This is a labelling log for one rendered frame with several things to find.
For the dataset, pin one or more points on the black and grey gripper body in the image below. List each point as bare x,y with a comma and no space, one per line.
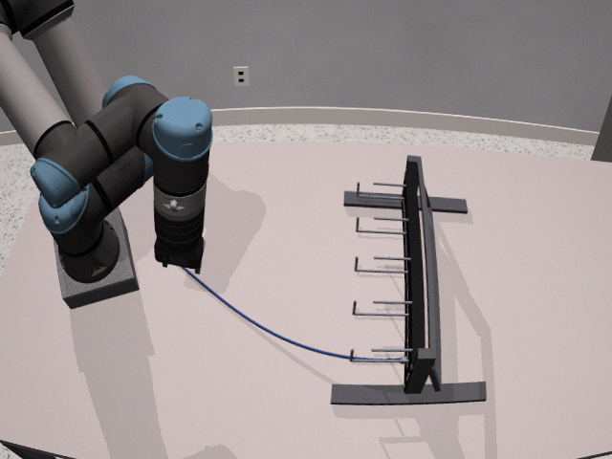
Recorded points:
174,229

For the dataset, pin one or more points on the dark grey rack with metal hooks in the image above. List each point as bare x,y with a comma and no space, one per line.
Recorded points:
414,390

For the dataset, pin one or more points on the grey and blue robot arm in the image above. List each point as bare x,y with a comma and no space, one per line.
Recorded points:
110,141

